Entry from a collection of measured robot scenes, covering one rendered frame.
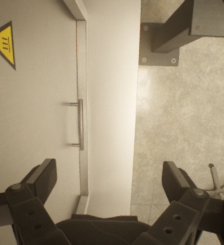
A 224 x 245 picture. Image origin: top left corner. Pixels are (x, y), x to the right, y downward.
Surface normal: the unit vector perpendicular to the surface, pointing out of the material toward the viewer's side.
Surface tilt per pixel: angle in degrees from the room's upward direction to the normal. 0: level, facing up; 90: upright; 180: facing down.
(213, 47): 0
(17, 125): 90
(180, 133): 0
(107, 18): 0
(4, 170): 90
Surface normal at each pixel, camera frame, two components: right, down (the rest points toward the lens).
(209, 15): -0.03, 0.25
